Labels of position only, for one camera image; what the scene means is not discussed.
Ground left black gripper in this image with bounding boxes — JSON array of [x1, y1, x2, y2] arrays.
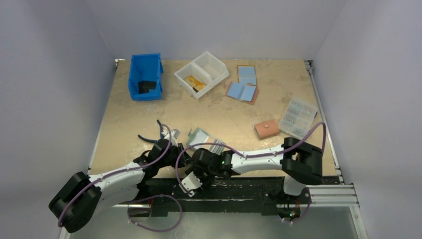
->
[[158, 143, 190, 168]]

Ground green card holder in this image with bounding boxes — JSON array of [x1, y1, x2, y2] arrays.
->
[[186, 127, 225, 155]]

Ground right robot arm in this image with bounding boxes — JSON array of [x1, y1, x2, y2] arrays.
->
[[179, 137, 323, 203]]

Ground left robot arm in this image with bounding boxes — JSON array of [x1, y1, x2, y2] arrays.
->
[[48, 139, 191, 233]]

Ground black block in bin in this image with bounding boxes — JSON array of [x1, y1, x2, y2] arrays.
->
[[138, 81, 157, 94]]

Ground pink leather pouch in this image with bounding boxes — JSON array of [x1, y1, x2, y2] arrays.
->
[[254, 119, 280, 139]]

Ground blue plastic bin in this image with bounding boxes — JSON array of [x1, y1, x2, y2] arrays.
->
[[128, 53, 164, 101]]

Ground white divided tray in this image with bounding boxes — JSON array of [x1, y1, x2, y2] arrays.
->
[[174, 51, 229, 100]]

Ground open blue brown wallet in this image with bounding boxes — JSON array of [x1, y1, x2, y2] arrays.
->
[[225, 65, 259, 105]]

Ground clear plastic organizer box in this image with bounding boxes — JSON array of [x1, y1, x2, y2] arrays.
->
[[278, 98, 318, 139]]

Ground blue handled pliers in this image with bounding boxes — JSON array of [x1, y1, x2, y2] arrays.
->
[[137, 119, 166, 143]]

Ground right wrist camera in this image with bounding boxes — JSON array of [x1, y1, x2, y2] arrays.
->
[[180, 172, 203, 197]]

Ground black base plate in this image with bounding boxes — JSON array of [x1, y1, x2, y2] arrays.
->
[[127, 177, 312, 218]]

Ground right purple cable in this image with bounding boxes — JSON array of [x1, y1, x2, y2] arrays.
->
[[175, 121, 327, 225]]

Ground aluminium rail frame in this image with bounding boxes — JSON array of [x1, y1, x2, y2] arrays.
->
[[60, 177, 367, 239]]

